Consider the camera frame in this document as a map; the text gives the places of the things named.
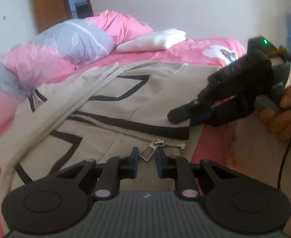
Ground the white folded garment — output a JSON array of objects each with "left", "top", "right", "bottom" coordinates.
[{"left": 116, "top": 29, "right": 186, "bottom": 53}]

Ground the brown wooden door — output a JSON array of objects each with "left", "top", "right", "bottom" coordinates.
[{"left": 33, "top": 0, "right": 94, "bottom": 32}]

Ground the beige zip hoodie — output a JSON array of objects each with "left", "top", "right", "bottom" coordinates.
[{"left": 0, "top": 59, "right": 223, "bottom": 228}]

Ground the pink grey floral duvet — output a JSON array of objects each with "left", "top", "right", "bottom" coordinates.
[{"left": 0, "top": 10, "right": 153, "bottom": 100}]

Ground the operator right hand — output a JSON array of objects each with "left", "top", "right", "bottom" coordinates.
[{"left": 257, "top": 73, "right": 291, "bottom": 145}]

